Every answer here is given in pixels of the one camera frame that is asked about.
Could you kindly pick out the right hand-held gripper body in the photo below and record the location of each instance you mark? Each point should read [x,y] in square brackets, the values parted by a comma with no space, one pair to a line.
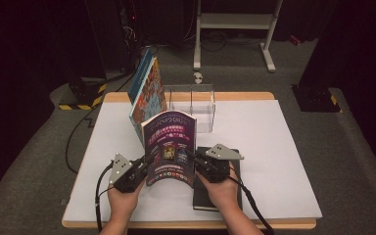
[215,169]

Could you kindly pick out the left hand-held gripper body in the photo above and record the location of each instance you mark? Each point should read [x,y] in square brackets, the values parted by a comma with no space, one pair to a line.
[124,176]

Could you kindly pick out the purple magazine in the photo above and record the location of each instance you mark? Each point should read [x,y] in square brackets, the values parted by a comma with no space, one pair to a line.
[169,137]

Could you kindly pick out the black notebook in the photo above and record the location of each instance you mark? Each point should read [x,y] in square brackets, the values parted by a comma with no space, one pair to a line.
[202,199]

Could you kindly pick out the clear acrylic book rack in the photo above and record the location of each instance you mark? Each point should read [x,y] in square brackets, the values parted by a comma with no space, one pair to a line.
[205,107]

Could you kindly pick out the light blue picture book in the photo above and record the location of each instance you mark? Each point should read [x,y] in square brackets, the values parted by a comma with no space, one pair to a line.
[150,98]

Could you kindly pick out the dark blue picture book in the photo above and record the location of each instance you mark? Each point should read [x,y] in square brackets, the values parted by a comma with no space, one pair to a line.
[140,73]

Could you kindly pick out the person's right hand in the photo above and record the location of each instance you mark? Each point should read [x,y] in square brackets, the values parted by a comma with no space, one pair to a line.
[222,196]

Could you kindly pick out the person's left hand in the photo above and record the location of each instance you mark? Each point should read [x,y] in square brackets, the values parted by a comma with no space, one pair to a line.
[124,205]

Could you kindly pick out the white table board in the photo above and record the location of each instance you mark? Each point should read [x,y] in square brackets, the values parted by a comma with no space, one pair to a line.
[274,147]

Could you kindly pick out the small white object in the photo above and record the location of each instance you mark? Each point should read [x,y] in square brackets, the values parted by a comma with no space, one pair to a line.
[198,77]

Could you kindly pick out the black stand base striped edge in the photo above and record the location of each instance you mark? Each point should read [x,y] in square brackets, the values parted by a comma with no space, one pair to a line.
[316,101]
[81,93]

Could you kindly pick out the dark equipment rack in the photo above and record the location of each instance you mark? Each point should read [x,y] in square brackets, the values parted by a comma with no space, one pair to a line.
[130,32]

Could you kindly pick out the white metal stand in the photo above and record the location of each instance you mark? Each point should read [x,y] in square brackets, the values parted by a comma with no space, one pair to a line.
[235,21]

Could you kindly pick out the small red object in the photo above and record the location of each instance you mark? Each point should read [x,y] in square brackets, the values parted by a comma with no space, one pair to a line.
[295,40]

